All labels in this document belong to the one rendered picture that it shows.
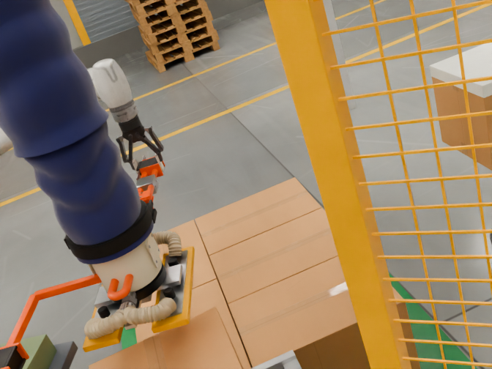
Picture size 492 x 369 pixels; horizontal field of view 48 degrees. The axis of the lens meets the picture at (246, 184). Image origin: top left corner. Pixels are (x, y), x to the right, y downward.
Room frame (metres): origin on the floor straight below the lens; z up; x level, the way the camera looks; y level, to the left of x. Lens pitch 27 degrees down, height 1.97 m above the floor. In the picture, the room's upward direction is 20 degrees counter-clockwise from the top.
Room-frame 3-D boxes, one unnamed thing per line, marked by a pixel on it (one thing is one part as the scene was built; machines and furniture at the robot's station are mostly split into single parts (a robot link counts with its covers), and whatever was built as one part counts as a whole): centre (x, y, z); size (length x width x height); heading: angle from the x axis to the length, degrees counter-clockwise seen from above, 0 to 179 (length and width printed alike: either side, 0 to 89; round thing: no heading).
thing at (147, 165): (1.91, 0.30, 1.20); 0.08 x 0.07 x 0.05; 173
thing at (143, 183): (1.78, 0.33, 1.19); 0.07 x 0.07 x 0.04; 83
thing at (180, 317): (1.31, 0.28, 1.10); 0.34 x 0.10 x 0.05; 173
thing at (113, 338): (1.33, 0.47, 1.10); 0.34 x 0.10 x 0.05; 173
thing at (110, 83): (1.92, 0.32, 1.54); 0.13 x 0.11 x 0.16; 24
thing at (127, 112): (1.91, 0.31, 1.44); 0.09 x 0.09 x 0.06
